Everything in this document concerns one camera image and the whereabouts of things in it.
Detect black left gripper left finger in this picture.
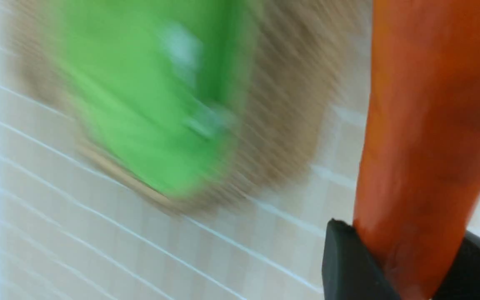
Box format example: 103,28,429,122
322,219,400,300

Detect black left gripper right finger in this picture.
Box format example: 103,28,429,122
433,231,480,300

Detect orange toy carrot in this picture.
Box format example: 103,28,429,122
353,0,480,300

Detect woven rattan basket green lining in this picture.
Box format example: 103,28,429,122
8,0,372,212

